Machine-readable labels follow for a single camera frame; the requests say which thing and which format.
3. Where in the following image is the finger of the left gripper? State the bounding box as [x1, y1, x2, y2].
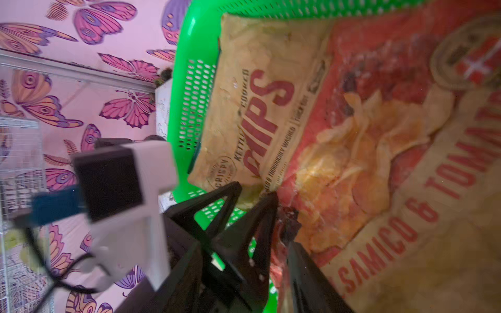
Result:
[164, 182, 242, 239]
[211, 192, 279, 309]

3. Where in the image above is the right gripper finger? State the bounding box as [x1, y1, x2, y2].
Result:
[279, 207, 353, 312]

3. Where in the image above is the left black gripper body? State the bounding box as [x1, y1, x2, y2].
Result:
[117, 217, 267, 312]

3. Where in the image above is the green plastic basket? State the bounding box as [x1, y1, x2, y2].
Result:
[166, 0, 431, 313]

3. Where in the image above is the yellow red tomato chips bag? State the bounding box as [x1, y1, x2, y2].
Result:
[189, 1, 500, 312]

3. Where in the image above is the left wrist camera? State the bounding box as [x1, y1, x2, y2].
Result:
[11, 140, 179, 292]

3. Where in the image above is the long white wire shelf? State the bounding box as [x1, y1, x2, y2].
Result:
[0, 117, 56, 313]

